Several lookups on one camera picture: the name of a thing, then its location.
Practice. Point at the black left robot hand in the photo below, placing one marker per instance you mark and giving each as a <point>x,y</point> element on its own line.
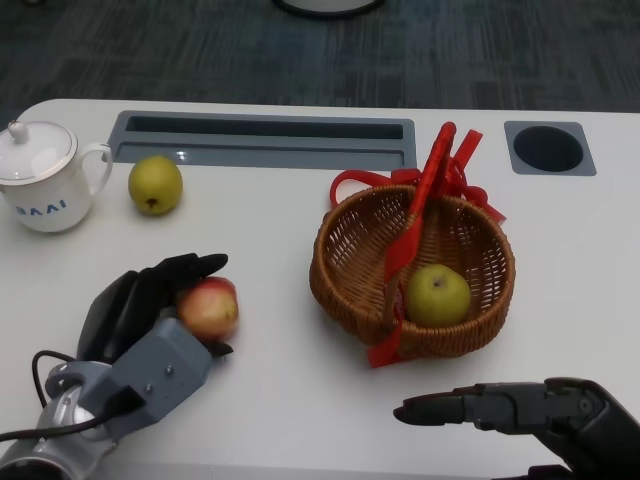
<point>120,310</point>

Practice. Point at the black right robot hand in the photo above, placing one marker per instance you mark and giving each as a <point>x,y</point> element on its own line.
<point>590,415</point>

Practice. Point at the red apple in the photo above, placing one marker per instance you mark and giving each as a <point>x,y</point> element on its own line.
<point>210,310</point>

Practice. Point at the wicker basket with red ribbon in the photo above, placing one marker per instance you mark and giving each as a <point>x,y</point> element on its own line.
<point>350,310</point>

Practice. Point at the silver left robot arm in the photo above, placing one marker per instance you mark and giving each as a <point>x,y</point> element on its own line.
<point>50,450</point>

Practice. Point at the green apple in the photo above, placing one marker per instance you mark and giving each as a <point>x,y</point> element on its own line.
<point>155,182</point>
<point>437,297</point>

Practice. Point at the white mug with blue lettering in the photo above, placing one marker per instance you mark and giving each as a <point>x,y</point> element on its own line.
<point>47,207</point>

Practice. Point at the white mug lid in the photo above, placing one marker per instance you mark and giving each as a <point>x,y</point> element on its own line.
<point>35,155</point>

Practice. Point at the grey round table grommet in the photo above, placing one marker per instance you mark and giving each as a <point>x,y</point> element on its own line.
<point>547,147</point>

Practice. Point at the white round black-rimmed base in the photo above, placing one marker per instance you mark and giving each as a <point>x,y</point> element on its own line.
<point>327,6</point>

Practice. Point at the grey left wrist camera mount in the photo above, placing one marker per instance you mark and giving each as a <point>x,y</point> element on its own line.
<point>160,365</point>

